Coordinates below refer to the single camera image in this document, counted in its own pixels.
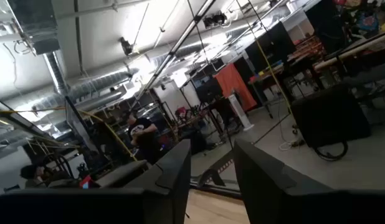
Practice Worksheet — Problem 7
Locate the silver ribbed ventilation duct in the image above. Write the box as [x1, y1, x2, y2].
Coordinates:
[2, 67, 141, 110]
[42, 51, 69, 95]

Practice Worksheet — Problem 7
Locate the orange hanging cloth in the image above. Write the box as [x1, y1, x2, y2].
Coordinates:
[212, 63, 258, 112]

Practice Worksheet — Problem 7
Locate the long black floor cable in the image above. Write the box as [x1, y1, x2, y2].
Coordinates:
[252, 113, 292, 146]

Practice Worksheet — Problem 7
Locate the black partition panel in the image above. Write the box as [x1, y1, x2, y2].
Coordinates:
[244, 21, 297, 73]
[304, 0, 349, 54]

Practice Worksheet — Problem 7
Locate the grey ceiling air unit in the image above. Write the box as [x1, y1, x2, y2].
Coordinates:
[5, 0, 61, 56]

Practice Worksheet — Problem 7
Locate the yellow hanging cable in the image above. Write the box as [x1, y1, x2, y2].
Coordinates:
[0, 106, 139, 162]
[254, 39, 297, 125]

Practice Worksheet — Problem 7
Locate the black ceiling mounted device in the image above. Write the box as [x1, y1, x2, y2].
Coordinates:
[202, 11, 229, 29]
[118, 36, 135, 57]

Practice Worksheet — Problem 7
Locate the white tower fan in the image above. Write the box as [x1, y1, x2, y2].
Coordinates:
[227, 93, 255, 132]

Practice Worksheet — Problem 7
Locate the cluttered work table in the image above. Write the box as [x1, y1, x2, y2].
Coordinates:
[248, 34, 326, 94]

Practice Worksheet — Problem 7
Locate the black aluminium table frame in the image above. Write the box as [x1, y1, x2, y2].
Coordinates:
[189, 149, 243, 198]

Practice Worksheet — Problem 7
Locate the long ceiling light track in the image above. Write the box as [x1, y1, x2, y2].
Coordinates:
[130, 0, 217, 110]

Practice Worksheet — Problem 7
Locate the long beige tube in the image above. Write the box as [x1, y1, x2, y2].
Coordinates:
[313, 30, 385, 72]

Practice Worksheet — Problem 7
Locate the coiled black cable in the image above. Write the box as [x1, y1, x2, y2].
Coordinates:
[313, 140, 349, 162]

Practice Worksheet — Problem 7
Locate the large black box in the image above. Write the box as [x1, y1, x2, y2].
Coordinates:
[290, 83, 373, 149]

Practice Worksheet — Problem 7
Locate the black frame bracket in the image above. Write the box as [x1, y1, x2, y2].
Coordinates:
[197, 167, 227, 188]

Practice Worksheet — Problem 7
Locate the white floor cable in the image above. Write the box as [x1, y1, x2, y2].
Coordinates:
[278, 139, 305, 152]

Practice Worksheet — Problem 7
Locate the hazard striped black mat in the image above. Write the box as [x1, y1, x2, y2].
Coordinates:
[216, 157, 235, 177]

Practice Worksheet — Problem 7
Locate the black monitor on stand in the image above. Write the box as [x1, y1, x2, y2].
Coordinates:
[192, 76, 224, 105]

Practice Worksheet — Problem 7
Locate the person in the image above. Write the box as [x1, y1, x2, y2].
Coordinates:
[125, 111, 161, 165]
[19, 164, 56, 189]

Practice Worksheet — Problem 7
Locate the black desk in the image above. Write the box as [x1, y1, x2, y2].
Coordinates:
[95, 159, 150, 188]

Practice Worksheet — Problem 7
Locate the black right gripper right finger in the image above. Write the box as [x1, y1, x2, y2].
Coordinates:
[234, 139, 385, 224]

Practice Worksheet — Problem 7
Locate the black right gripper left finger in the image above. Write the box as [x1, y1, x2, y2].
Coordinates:
[0, 139, 193, 224]

